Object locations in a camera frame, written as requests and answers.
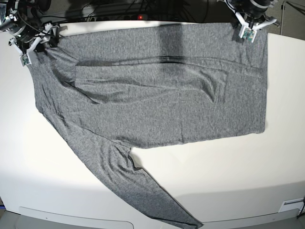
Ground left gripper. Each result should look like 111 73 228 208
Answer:
224 0 279 39

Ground metal stand frame right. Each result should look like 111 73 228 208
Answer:
279 0 305 35

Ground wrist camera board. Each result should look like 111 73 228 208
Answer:
20 54 31 66
241 28 257 43

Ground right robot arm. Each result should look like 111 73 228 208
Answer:
0 0 60 66

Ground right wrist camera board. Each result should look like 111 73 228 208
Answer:
20 54 31 66

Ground black power strip red light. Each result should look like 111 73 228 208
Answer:
81 9 182 21

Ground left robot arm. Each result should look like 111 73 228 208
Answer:
224 0 281 42

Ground white label plate on table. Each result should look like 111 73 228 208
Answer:
278 198 305 213

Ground black cables behind table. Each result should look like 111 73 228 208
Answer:
47 0 215 22

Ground grey long-sleeve T-shirt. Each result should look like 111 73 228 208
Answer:
29 23 267 229

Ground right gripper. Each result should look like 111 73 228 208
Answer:
8 23 60 64

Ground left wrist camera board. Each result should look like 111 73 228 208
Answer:
241 28 257 43

